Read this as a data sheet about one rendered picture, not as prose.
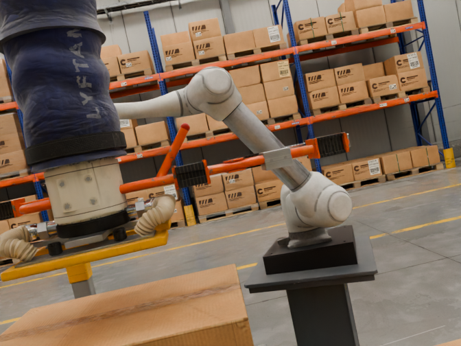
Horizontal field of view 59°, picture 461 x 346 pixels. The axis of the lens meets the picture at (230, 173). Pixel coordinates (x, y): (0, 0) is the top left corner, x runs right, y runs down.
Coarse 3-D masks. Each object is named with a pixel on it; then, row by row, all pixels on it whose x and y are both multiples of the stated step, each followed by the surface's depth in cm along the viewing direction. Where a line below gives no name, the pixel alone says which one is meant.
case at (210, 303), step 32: (128, 288) 116; (160, 288) 110; (192, 288) 104; (224, 288) 99; (32, 320) 106; (64, 320) 101; (96, 320) 96; (128, 320) 92; (160, 320) 88; (192, 320) 84; (224, 320) 80
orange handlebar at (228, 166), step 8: (296, 152) 101; (304, 152) 101; (312, 152) 101; (232, 160) 99; (240, 160) 100; (248, 160) 99; (256, 160) 100; (264, 160) 100; (208, 168) 98; (216, 168) 99; (224, 168) 99; (232, 168) 99; (240, 168) 100; (160, 176) 98; (168, 176) 98; (128, 184) 97; (136, 184) 97; (144, 184) 97; (152, 184) 97; (160, 184) 97; (128, 192) 97; (40, 200) 121; (48, 200) 95; (24, 208) 94; (32, 208) 94; (40, 208) 94; (48, 208) 95
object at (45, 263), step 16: (112, 240) 91; (128, 240) 87; (144, 240) 86; (160, 240) 86; (48, 256) 88; (64, 256) 86; (80, 256) 85; (96, 256) 85; (112, 256) 85; (16, 272) 83; (32, 272) 84
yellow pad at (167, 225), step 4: (168, 220) 109; (160, 224) 105; (164, 224) 105; (168, 224) 105; (128, 228) 106; (132, 228) 106; (156, 228) 105; (160, 228) 105; (164, 228) 105; (168, 228) 105; (112, 232) 105; (128, 232) 104; (132, 232) 104; (108, 236) 104; (112, 236) 104; (84, 244) 103; (44, 248) 105; (64, 248) 102; (72, 248) 103; (40, 252) 102; (44, 252) 102; (48, 252) 102
